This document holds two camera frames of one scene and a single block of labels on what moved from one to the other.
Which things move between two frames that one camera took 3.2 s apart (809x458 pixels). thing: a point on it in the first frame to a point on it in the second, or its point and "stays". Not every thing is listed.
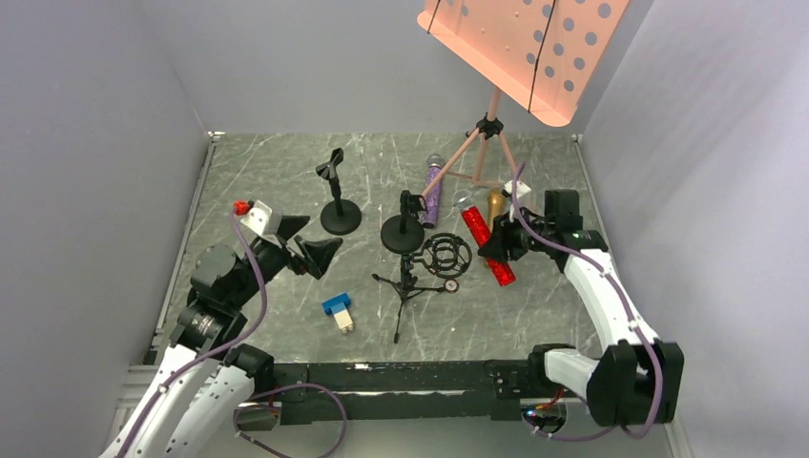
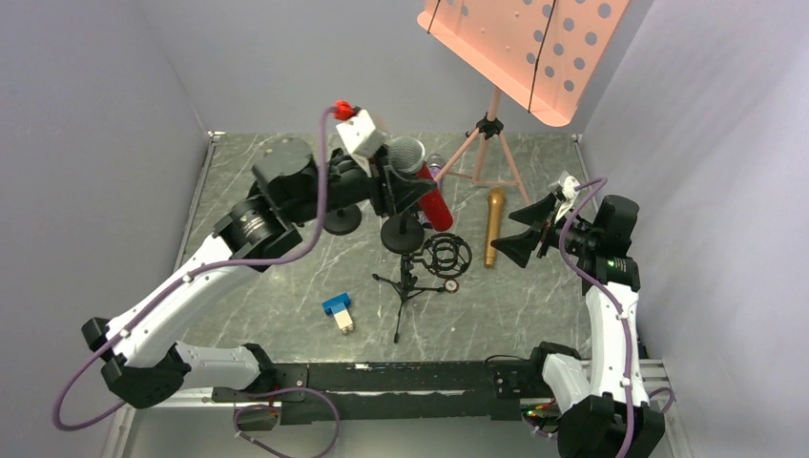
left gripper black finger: x=289 y=224 to x=381 y=158
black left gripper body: x=294 y=246 to x=380 y=183
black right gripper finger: x=502 y=223 to x=536 y=216
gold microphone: x=496 y=203 stays
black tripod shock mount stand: x=447 y=255 stays
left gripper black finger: x=319 y=253 to x=404 y=191
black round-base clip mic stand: x=404 y=233 stays
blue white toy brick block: x=338 y=306 stays
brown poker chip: x=451 y=286 stays
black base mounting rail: x=405 y=392 stays
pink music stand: x=544 y=54 stays
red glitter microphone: x=463 y=201 to x=407 y=155
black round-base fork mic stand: x=341 y=217 stays
